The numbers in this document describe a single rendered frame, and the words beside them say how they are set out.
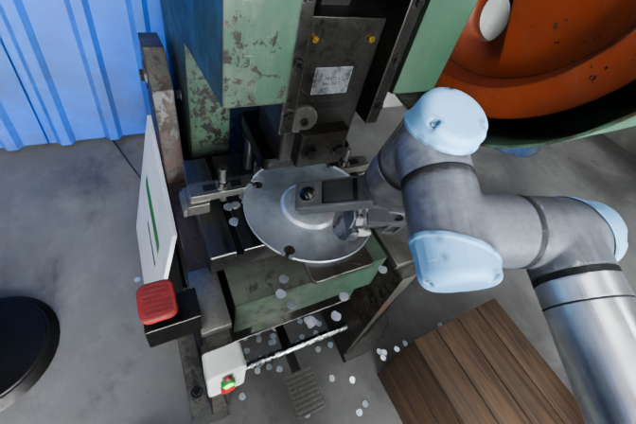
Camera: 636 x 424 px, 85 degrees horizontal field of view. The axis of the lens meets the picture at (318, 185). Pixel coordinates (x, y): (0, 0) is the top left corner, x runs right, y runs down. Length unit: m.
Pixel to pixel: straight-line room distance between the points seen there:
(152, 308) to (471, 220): 0.52
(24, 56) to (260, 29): 1.49
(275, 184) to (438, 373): 0.74
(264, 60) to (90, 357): 1.23
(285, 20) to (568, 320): 0.43
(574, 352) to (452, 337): 0.88
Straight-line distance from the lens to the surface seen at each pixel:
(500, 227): 0.35
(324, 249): 0.70
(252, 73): 0.49
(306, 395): 1.24
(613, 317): 0.39
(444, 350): 1.22
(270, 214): 0.73
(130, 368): 1.45
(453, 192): 0.34
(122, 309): 1.53
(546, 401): 1.36
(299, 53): 0.51
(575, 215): 0.42
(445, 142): 0.34
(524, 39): 0.80
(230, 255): 0.77
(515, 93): 0.76
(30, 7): 1.81
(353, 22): 0.58
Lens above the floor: 1.36
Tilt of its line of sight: 45 degrees down
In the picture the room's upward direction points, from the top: 17 degrees clockwise
